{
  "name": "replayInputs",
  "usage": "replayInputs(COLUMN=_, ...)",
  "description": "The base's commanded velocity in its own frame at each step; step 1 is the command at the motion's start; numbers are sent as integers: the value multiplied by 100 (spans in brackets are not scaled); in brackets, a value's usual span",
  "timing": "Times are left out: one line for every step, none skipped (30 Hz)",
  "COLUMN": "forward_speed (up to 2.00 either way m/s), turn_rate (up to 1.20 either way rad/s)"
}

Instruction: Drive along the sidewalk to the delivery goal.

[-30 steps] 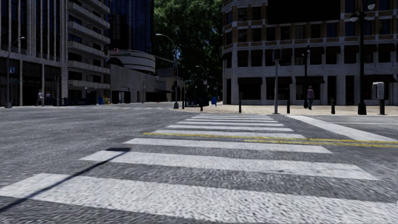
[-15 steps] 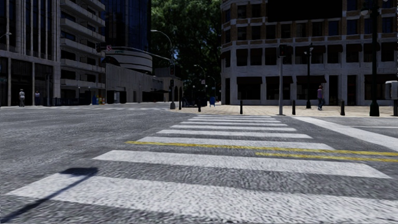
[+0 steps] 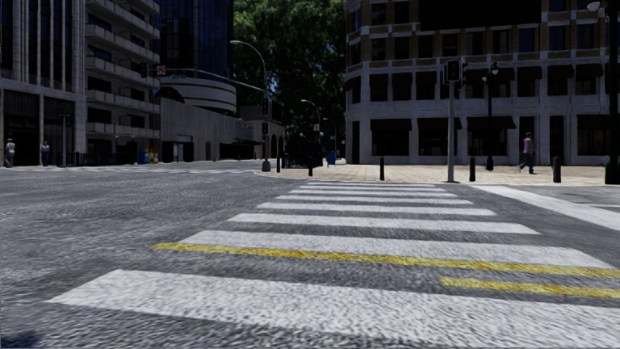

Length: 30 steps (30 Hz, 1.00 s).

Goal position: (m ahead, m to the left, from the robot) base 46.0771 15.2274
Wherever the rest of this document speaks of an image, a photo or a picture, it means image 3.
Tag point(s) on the blue letter box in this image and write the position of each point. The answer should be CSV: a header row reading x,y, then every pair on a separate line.
x,y
331,157

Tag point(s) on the grey street lamp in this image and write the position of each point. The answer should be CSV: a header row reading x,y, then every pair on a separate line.
x,y
317,121
334,136

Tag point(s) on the trees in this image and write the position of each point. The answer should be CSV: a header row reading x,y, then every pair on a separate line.
x,y
295,48

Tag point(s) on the low pale round building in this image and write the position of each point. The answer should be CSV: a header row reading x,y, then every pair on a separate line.
x,y
203,121

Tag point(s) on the black street lamp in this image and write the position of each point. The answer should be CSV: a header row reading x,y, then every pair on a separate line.
x,y
489,121

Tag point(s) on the glass tower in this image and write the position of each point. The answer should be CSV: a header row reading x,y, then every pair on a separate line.
x,y
193,9

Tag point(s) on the pale stone and brick building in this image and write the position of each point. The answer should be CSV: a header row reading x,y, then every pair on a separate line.
x,y
484,48

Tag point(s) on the concrete building with balconies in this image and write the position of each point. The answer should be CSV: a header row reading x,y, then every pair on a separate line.
x,y
121,58

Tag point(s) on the person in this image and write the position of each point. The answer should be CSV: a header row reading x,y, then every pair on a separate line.
x,y
9,151
45,152
527,151

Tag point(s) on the grey pole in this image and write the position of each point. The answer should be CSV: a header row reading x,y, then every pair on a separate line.
x,y
63,140

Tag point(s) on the pale concrete building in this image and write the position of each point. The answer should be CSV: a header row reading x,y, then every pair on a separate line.
x,y
38,34

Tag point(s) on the dark green street lamp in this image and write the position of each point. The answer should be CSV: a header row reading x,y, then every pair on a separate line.
x,y
613,82

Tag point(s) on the short dark post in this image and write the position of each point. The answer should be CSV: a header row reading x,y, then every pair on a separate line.
x,y
472,169
556,169
381,168
278,163
310,167

